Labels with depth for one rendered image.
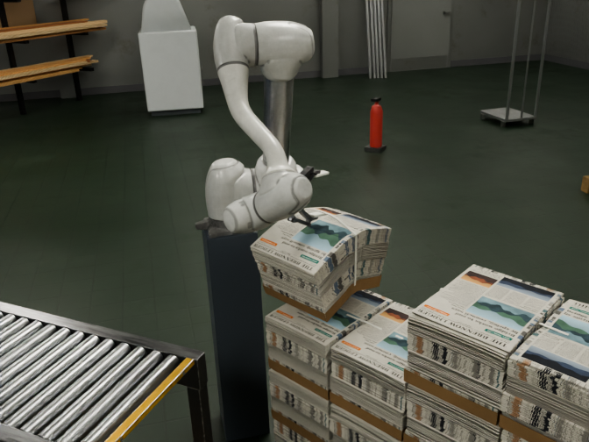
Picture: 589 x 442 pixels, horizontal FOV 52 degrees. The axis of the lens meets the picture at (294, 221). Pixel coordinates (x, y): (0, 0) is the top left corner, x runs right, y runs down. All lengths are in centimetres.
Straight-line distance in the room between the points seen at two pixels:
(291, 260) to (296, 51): 66
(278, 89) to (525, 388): 118
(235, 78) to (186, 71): 700
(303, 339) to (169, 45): 715
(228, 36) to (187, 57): 692
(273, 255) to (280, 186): 40
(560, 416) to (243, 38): 137
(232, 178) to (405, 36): 994
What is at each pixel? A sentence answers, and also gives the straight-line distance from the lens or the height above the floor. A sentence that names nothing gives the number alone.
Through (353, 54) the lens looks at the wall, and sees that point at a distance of 1175.
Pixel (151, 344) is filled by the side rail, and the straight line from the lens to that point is 212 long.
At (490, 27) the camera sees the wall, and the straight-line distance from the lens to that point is 1293.
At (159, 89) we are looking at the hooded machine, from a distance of 894.
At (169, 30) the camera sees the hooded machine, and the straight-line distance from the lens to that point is 888.
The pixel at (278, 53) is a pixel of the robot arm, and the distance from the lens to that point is 197.
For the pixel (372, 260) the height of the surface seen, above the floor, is 100.
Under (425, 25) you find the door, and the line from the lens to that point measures 1220.
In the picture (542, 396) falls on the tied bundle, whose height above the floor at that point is 98.
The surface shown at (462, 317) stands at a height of 107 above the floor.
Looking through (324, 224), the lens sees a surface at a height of 114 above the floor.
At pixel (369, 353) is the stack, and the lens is 195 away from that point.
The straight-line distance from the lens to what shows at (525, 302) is 183.
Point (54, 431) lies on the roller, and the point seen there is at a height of 79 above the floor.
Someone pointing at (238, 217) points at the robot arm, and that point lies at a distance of 171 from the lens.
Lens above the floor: 196
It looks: 23 degrees down
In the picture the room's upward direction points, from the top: 2 degrees counter-clockwise
